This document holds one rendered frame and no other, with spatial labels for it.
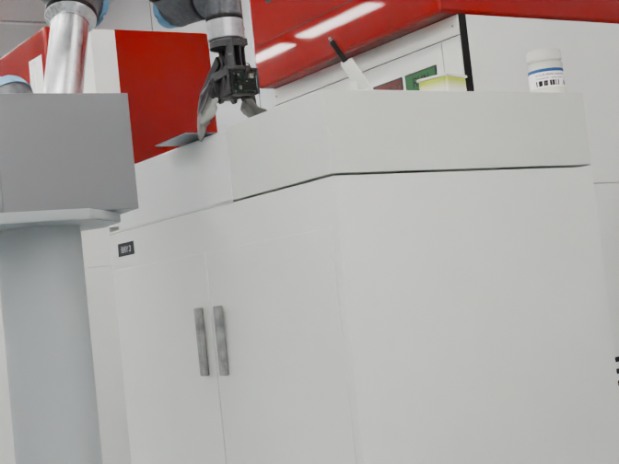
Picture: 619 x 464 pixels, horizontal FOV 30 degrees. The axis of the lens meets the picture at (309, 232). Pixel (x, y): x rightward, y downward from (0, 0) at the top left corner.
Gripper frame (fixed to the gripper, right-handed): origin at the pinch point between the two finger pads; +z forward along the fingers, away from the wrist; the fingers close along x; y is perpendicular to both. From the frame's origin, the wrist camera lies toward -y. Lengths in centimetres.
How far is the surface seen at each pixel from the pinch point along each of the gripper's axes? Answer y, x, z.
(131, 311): -46, -5, 32
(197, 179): -7.3, -4.8, 6.2
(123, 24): -486, 206, -160
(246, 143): 13.7, -4.8, 2.4
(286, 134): 28.3, -4.7, 3.5
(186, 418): -22, -5, 56
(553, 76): 39, 52, -6
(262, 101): -323, 206, -75
